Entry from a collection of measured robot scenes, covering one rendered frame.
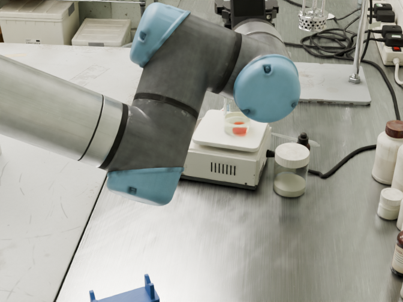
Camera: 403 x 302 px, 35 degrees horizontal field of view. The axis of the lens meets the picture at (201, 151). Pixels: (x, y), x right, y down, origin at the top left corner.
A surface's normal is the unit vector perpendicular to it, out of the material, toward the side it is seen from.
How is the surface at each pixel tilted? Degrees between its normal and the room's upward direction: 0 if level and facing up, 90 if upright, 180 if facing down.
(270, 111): 88
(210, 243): 0
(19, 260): 0
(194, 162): 90
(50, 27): 93
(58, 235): 0
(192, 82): 66
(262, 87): 88
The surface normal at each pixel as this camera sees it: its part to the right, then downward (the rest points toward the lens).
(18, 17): -0.11, 0.52
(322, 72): 0.00, -0.85
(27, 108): 0.32, 0.16
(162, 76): -0.22, -0.27
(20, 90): 0.42, -0.16
